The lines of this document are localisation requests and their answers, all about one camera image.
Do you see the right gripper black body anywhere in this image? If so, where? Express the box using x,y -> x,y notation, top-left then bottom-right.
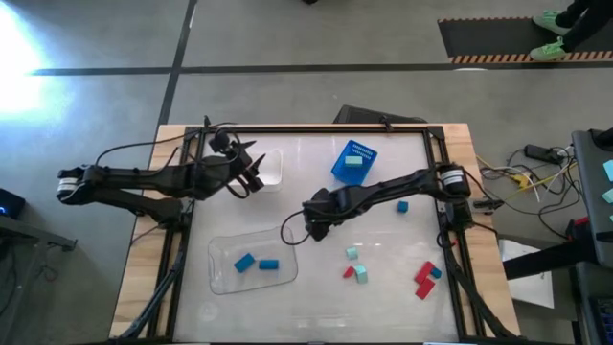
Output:
302,187 -> 347,225

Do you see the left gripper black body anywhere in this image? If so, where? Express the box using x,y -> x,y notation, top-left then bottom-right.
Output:
202,142 -> 266,198

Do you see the long blue block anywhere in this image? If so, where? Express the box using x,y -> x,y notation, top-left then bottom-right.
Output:
233,252 -> 257,274

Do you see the long red block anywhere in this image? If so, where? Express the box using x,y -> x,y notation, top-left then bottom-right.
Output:
414,260 -> 436,285

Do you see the red rectangular block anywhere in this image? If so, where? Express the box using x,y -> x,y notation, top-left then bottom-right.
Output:
415,278 -> 437,301

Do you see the white plastic bin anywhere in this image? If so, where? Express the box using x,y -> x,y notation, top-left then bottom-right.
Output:
222,147 -> 284,194

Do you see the blue plastic basket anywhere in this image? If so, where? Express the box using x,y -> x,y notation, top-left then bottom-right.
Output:
330,139 -> 379,189

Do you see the clear plastic bin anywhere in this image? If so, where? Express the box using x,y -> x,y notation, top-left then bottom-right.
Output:
207,223 -> 299,296

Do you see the grey metal stand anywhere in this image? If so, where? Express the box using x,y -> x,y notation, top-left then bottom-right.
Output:
0,214 -> 78,254

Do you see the white paper sheet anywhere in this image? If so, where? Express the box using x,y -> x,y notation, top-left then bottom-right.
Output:
497,238 -> 556,310

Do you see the black electronic box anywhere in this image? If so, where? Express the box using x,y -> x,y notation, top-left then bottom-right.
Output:
0,188 -> 27,220

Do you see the black power strip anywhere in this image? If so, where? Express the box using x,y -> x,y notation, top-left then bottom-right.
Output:
523,144 -> 559,163

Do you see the black support beam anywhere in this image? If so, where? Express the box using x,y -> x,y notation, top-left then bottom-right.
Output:
502,238 -> 598,281

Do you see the black mat with hazard stripes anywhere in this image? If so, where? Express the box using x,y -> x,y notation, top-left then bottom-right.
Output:
437,14 -> 613,65

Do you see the dark grey side cart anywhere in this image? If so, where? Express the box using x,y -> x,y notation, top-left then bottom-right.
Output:
571,127 -> 613,269

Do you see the person's green shoe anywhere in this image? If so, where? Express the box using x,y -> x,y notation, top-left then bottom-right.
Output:
529,36 -> 576,62
532,10 -> 571,37

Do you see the person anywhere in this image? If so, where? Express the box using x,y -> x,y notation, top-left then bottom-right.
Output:
555,0 -> 613,53

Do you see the black left gripper cable loop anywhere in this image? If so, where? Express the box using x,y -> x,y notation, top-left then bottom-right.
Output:
223,178 -> 253,200

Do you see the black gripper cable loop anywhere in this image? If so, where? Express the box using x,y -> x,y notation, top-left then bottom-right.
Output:
223,178 -> 253,200
279,209 -> 313,247

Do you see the black right gripper cable loop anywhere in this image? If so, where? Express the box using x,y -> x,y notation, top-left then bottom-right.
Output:
279,209 -> 313,247

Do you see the black aluminium table frame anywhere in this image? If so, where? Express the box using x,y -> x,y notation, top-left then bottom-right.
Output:
112,116 -> 516,344

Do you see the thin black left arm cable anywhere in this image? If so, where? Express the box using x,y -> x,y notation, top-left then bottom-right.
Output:
94,121 -> 238,167

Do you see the yellow cable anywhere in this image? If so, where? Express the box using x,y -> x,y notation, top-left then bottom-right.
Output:
476,155 -> 579,202

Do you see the white cable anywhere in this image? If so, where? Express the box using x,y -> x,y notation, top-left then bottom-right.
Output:
497,162 -> 576,203

